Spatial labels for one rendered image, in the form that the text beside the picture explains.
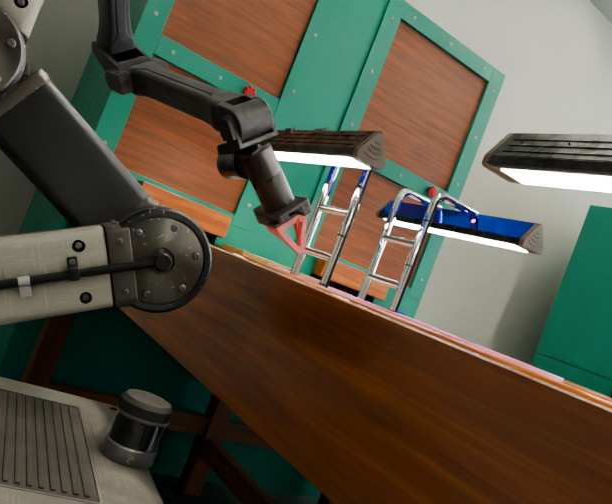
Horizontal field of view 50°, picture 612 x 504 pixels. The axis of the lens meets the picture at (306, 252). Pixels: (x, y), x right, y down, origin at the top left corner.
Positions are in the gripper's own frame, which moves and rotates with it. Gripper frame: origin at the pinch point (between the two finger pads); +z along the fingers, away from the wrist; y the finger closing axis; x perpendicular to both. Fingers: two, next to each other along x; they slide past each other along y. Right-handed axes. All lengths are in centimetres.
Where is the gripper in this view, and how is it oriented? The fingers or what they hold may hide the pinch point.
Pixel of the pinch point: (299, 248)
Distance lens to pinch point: 116.7
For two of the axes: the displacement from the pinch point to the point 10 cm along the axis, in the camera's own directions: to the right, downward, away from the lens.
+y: -5.0, -1.7, 8.5
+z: 3.8, 8.4, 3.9
